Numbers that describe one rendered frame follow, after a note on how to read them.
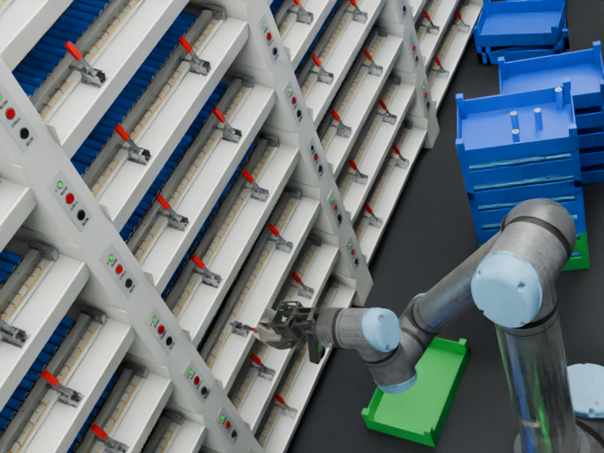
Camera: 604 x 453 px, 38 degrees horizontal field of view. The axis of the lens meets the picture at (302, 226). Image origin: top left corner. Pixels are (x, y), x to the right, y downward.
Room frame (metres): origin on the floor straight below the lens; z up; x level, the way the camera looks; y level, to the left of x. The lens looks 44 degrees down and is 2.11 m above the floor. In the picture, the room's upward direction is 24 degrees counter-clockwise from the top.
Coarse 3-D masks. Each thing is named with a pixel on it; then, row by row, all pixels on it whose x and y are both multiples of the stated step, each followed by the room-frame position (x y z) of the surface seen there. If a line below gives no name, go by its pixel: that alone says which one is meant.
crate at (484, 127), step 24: (456, 96) 1.81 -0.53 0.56; (504, 96) 1.77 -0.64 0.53; (528, 96) 1.74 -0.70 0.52; (552, 96) 1.72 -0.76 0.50; (480, 120) 1.77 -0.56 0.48; (504, 120) 1.73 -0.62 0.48; (528, 120) 1.69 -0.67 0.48; (552, 120) 1.65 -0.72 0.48; (456, 144) 1.64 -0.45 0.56; (480, 144) 1.68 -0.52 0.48; (504, 144) 1.59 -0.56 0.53; (528, 144) 1.57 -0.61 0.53; (552, 144) 1.54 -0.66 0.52; (576, 144) 1.52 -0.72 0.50
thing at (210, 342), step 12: (288, 192) 1.76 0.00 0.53; (276, 216) 1.69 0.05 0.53; (264, 228) 1.66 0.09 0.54; (264, 240) 1.63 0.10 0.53; (252, 264) 1.56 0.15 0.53; (240, 276) 1.54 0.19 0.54; (240, 288) 1.51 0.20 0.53; (228, 300) 1.48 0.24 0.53; (240, 300) 1.48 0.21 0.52; (228, 312) 1.45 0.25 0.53; (216, 324) 1.42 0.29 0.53; (216, 336) 1.39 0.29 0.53; (204, 348) 1.37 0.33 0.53; (216, 348) 1.37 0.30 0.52; (204, 360) 1.34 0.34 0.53
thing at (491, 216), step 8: (568, 200) 1.54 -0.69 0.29; (576, 200) 1.53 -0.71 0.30; (472, 208) 1.64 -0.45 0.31; (504, 208) 1.61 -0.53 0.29; (512, 208) 1.59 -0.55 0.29; (568, 208) 1.53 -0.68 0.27; (576, 208) 1.53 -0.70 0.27; (472, 216) 1.64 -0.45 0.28; (480, 216) 1.63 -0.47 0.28; (488, 216) 1.62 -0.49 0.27; (496, 216) 1.61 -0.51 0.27; (504, 216) 1.60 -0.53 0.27; (480, 224) 1.63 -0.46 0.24
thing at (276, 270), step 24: (312, 192) 1.73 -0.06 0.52; (288, 216) 1.70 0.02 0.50; (312, 216) 1.68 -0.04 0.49; (288, 240) 1.63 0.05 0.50; (288, 264) 1.56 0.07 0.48; (264, 288) 1.51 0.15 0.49; (264, 312) 1.45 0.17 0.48; (240, 336) 1.39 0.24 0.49; (216, 360) 1.35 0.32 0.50; (240, 360) 1.34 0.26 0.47
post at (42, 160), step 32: (0, 64) 1.26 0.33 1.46; (0, 128) 1.21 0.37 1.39; (32, 128) 1.25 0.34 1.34; (32, 160) 1.22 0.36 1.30; (64, 160) 1.26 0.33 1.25; (32, 192) 1.20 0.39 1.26; (32, 224) 1.24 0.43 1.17; (64, 224) 1.20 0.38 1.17; (96, 224) 1.25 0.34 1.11; (96, 256) 1.22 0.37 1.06; (128, 256) 1.26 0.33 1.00; (96, 288) 1.21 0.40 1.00; (128, 352) 1.25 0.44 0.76; (160, 352) 1.21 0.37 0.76; (192, 352) 1.26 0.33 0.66; (224, 448) 1.20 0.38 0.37; (256, 448) 1.26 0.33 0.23
